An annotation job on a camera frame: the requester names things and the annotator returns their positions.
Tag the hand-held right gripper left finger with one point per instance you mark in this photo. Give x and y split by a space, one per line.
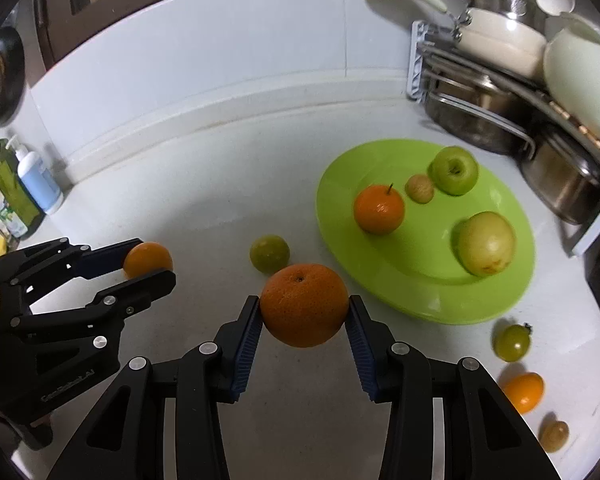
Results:
245 345

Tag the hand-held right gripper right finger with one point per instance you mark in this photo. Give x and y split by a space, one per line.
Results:
360 350

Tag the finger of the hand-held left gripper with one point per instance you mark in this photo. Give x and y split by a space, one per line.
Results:
145 290
110 260

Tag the green plate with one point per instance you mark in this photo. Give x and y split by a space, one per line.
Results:
420 285

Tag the small green citrus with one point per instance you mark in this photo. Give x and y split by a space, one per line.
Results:
269 254

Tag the orange tangerine with stem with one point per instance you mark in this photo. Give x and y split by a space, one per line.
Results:
379 209

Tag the small green tomato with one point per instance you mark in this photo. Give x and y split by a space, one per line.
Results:
513 342

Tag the yellow pear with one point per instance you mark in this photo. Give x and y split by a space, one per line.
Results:
486 250

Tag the small orange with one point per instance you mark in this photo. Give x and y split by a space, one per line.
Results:
522 391

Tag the small brown fruit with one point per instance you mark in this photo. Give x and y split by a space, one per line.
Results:
419 188
554 435

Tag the green apple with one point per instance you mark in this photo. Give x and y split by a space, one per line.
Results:
453 170

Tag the white pump bottle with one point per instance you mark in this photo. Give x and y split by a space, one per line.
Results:
37 180

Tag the green dish soap bottle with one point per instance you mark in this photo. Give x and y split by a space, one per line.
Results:
12 185

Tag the black frying pan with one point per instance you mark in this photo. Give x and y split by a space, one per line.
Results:
10 75

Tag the brown framed cabinet door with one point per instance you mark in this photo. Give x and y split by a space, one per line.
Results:
55 20

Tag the wide steel pot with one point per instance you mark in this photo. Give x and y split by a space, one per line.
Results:
475 110

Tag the grey pot rack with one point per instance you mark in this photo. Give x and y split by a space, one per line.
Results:
416 60

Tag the wooden bead trivet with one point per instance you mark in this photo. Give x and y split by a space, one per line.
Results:
580 130

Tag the cream saucepan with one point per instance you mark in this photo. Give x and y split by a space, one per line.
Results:
510 30
500 60

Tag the white ceramic pot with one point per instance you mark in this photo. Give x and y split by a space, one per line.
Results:
585 80

